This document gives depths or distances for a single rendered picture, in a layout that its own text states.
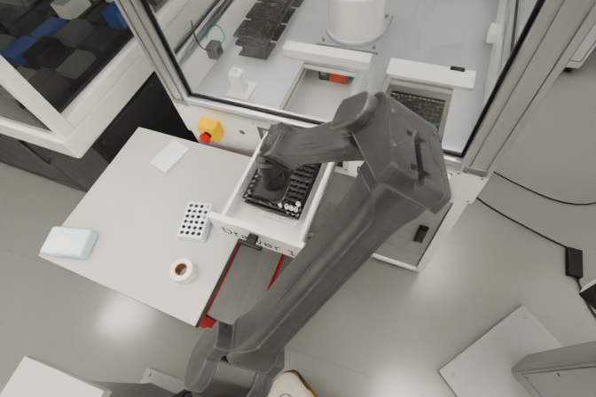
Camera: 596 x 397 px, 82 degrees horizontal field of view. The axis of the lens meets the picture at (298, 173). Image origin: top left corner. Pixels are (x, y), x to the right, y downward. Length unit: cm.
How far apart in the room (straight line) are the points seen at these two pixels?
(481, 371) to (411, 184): 155
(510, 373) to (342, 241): 157
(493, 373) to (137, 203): 158
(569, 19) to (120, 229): 128
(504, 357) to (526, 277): 41
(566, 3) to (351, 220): 50
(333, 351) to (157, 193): 106
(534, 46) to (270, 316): 62
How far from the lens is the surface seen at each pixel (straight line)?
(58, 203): 267
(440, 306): 187
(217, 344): 49
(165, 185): 133
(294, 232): 103
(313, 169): 108
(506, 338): 190
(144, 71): 167
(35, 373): 132
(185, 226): 119
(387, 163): 31
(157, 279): 119
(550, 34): 74
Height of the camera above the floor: 178
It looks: 57 degrees down
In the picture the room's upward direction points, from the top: 11 degrees counter-clockwise
